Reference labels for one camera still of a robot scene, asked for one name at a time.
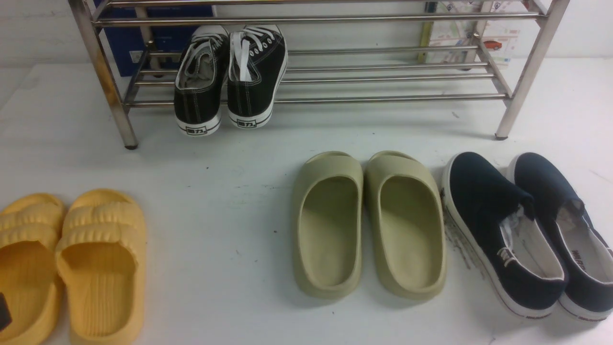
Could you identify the black canvas sneaker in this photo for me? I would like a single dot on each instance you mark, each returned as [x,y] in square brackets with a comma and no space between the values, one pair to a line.
[199,81]
[258,62]

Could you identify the stainless steel shoe rack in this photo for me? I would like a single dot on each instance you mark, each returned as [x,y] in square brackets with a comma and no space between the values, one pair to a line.
[91,22]

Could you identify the left navy slip-on shoe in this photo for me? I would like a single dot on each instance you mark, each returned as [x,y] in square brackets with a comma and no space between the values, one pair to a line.
[497,219]

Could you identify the navy slip-on shoe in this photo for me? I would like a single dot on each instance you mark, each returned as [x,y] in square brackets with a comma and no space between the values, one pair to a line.
[497,219]
[583,252]

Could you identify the right navy slip-on shoe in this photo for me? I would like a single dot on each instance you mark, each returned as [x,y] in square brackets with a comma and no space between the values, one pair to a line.
[583,252]

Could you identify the left beige slipper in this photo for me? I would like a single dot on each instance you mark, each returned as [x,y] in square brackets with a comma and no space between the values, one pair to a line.
[326,218]

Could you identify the beige slipper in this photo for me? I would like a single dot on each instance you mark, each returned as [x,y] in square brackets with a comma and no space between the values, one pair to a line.
[406,215]
[326,218]

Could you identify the right beige slipper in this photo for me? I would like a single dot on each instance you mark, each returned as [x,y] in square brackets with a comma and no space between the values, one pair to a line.
[406,215]

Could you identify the white colourful printed box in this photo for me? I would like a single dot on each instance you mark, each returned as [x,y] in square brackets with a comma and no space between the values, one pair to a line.
[499,37]

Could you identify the right yellow slipper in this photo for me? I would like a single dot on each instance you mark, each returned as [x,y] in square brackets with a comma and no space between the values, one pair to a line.
[102,259]

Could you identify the yellow slipper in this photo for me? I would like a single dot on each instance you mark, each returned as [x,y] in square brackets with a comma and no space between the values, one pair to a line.
[102,259]
[30,229]

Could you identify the blue box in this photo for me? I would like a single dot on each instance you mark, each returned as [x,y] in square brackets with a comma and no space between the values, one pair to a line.
[127,43]

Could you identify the left yellow slipper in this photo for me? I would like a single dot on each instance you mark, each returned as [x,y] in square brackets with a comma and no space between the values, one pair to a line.
[30,229]

